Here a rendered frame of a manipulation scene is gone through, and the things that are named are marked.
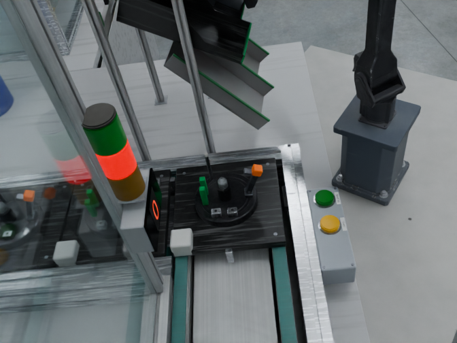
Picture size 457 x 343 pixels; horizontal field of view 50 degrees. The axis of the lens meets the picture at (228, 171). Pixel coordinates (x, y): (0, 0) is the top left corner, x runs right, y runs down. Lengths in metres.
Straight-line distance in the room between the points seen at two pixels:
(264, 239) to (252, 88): 0.44
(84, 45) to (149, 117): 0.54
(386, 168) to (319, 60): 0.59
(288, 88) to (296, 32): 1.86
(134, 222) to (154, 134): 0.73
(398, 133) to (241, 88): 0.41
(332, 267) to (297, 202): 0.18
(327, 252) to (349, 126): 0.28
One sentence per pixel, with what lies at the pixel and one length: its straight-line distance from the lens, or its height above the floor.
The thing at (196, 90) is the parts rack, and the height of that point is 1.14.
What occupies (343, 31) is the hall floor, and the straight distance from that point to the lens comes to 3.37.
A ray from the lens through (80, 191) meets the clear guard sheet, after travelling 0.67.
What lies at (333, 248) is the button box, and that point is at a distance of 1.03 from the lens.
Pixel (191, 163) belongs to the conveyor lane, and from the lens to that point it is 1.21.
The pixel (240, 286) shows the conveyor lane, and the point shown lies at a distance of 1.04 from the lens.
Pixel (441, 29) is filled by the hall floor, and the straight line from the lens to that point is 3.42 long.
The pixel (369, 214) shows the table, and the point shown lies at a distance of 1.21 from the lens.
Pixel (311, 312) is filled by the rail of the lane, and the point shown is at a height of 0.96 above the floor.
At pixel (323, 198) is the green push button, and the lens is 1.09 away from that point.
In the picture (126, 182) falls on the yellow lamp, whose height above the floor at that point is 1.30.
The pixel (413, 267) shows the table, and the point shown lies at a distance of 1.14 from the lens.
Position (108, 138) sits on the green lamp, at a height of 1.39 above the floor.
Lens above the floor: 1.82
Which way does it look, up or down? 47 degrees down
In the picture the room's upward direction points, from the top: 11 degrees counter-clockwise
